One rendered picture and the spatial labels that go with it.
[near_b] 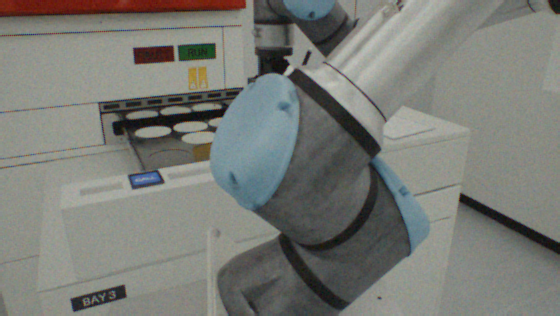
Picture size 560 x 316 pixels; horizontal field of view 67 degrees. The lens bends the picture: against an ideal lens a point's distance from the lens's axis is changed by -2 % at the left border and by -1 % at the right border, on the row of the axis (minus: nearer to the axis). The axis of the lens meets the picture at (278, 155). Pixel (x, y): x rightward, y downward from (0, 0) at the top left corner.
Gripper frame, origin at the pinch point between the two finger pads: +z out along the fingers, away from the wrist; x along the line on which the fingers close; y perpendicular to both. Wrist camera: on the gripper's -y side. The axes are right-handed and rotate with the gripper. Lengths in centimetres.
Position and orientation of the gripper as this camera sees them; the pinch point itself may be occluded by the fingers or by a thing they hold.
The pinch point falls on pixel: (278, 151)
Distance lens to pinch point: 84.7
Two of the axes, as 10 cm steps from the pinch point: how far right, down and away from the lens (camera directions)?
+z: 0.0, 9.3, 3.7
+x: -9.0, 1.6, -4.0
